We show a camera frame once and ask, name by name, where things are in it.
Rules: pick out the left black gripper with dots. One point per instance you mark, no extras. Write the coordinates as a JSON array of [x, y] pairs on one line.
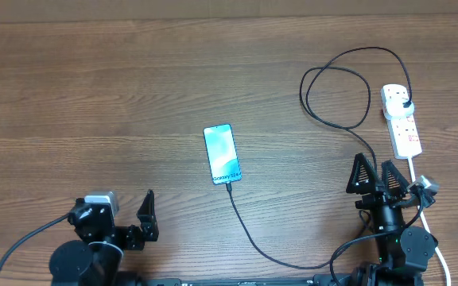
[[135, 239]]

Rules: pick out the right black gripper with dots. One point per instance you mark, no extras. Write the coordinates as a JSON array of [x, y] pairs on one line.
[[370, 183]]

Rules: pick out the black Samsung Galaxy smartphone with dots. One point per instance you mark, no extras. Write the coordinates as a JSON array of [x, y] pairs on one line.
[[222, 156]]

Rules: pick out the white power strip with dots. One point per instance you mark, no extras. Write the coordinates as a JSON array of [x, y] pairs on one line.
[[403, 131]]

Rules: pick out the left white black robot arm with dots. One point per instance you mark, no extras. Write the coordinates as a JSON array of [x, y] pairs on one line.
[[95, 257]]

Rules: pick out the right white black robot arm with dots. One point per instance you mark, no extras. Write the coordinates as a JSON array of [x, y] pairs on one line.
[[404, 249]]

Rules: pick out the white charger plug adapter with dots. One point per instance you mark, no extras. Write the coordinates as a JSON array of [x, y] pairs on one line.
[[397, 108]]

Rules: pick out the brown cardboard backdrop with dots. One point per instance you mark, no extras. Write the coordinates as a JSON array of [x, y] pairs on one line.
[[26, 11]]

